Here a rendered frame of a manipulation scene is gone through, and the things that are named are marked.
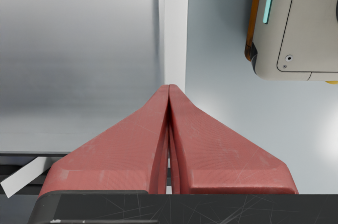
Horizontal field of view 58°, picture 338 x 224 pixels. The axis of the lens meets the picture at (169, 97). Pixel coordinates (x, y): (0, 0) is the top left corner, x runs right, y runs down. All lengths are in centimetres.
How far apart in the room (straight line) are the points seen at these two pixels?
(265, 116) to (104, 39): 131
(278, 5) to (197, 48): 44
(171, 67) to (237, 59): 103
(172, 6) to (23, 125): 25
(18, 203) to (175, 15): 40
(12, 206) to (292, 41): 88
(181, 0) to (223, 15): 96
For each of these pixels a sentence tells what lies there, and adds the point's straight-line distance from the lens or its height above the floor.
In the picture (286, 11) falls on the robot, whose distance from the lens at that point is 101.
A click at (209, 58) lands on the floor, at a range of 135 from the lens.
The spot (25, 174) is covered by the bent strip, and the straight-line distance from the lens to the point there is 46.
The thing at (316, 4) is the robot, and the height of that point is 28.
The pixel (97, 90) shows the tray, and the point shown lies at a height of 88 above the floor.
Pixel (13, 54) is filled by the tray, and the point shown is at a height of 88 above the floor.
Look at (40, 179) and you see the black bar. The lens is 48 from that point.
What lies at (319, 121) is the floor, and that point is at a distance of 169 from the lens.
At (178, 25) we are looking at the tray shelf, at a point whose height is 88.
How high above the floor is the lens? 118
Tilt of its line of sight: 55 degrees down
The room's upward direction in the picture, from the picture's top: 178 degrees counter-clockwise
